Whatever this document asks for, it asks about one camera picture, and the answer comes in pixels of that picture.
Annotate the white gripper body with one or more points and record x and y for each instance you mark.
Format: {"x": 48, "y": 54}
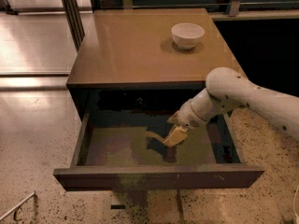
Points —
{"x": 188, "y": 116}

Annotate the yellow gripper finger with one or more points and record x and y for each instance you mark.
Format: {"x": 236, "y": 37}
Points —
{"x": 173, "y": 119}
{"x": 176, "y": 135}

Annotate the dark sponge with yellow base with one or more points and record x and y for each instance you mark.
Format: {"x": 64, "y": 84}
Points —
{"x": 154, "y": 136}

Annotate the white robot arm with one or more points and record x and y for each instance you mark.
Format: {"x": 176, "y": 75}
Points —
{"x": 227, "y": 90}

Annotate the open top drawer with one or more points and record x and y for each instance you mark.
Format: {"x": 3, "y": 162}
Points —
{"x": 117, "y": 150}

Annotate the brown cabinet with counter top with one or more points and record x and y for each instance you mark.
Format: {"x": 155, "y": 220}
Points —
{"x": 133, "y": 48}

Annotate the white ceramic bowl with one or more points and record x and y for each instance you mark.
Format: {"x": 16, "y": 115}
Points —
{"x": 187, "y": 35}

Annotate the metal rod on floor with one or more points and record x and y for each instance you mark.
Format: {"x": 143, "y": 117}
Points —
{"x": 18, "y": 205}

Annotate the metal door frame post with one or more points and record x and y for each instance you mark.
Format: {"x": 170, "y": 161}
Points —
{"x": 74, "y": 21}

